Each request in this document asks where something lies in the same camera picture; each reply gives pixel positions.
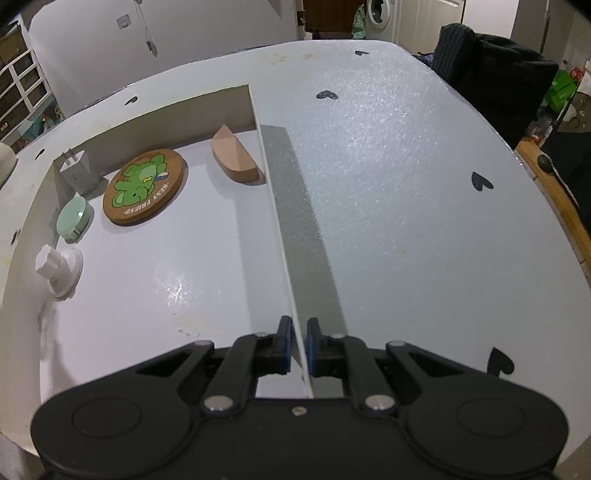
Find white clear suction knob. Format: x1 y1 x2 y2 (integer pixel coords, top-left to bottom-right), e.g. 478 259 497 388
34 244 85 302

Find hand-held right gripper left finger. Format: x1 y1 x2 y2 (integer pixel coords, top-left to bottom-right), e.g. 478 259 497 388
129 316 293 414

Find white frame shelf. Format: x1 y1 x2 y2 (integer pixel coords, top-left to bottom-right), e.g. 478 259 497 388
0 34 52 145

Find boat shaped wooden block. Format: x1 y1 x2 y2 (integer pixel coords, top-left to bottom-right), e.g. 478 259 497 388
211 123 260 185

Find round wooden coaster green print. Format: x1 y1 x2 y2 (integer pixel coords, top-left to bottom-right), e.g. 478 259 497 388
102 148 188 227

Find white washing machine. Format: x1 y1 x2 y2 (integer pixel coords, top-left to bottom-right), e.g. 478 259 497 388
366 0 399 31

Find wooden desk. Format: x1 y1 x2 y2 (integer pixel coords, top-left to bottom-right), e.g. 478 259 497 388
514 137 591 261

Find green box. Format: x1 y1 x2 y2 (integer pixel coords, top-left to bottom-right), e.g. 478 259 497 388
546 69 579 112

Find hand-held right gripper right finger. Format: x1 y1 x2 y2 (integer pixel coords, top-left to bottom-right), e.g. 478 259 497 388
307 318 472 412

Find black chair with dark cloth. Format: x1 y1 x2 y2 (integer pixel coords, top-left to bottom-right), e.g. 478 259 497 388
435 23 560 149

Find white cardboard box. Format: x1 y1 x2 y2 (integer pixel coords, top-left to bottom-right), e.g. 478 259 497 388
0 83 349 402

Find white kettle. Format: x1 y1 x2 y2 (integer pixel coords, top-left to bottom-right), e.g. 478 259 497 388
0 142 18 188

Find green plastic bag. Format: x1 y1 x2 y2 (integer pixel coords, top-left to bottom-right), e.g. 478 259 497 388
353 4 369 40

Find hanging cable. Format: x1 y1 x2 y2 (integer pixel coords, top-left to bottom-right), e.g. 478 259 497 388
133 0 160 57

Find mint green round tape measure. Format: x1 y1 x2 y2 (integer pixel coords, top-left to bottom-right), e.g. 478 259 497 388
56 194 92 243

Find grey plug adapter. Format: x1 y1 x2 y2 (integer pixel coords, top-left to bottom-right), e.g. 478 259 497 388
54 147 100 197

